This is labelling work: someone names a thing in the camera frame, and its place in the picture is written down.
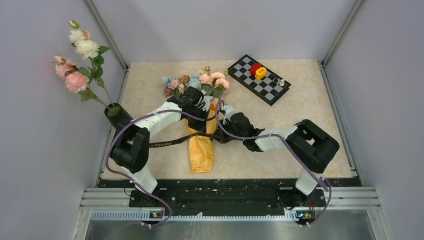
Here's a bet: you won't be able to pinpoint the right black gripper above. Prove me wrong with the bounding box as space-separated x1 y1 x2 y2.
212 117 246 144

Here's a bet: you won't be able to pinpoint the orange paper flower bouquet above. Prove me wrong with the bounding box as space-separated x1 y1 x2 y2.
162 66 230 173

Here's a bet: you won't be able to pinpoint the black ribbon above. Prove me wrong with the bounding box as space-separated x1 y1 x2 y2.
149 132 217 149

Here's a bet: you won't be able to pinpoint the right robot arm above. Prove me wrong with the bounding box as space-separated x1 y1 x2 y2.
212 113 340 210

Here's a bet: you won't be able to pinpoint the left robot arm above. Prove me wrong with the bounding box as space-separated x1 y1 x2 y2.
107 87 215 207

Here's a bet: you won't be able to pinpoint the black cylindrical vase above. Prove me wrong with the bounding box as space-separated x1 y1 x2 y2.
104 103 134 131

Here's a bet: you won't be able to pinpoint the black white chessboard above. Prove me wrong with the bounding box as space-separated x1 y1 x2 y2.
227 54 291 106

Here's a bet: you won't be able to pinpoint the red round toy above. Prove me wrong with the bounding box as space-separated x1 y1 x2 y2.
250 63 262 76

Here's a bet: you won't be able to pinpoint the pink and white flower stems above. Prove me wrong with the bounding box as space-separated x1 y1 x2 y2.
53 19 117 112

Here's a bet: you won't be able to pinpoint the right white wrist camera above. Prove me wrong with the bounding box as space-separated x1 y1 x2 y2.
220 105 237 125

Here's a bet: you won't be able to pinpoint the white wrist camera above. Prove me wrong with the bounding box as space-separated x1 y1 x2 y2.
202 95 215 111
220 105 237 125

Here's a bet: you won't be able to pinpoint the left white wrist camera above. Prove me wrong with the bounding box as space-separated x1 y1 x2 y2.
202 95 215 111

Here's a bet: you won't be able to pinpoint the yellow ring toy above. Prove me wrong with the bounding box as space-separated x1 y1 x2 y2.
255 67 268 80

